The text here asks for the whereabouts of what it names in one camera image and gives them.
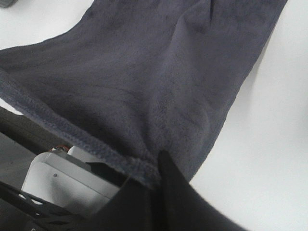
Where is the dark grey towel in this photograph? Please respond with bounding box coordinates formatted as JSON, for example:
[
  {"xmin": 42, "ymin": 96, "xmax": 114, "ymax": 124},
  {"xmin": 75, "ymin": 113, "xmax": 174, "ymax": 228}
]
[{"xmin": 0, "ymin": 0, "xmax": 286, "ymax": 188}]

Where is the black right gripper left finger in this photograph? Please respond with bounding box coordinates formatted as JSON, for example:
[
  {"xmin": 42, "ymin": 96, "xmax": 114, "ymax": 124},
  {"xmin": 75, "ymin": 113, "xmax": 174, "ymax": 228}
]
[{"xmin": 84, "ymin": 180, "xmax": 154, "ymax": 231}]

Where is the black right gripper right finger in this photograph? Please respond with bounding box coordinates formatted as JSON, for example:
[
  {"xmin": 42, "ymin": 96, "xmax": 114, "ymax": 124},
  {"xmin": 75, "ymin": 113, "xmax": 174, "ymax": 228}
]
[{"xmin": 158, "ymin": 151, "xmax": 243, "ymax": 231}]

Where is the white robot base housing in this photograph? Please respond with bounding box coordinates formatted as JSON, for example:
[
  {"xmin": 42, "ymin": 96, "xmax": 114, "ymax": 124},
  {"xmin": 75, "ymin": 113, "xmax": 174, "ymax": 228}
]
[{"xmin": 21, "ymin": 146, "xmax": 127, "ymax": 218}]

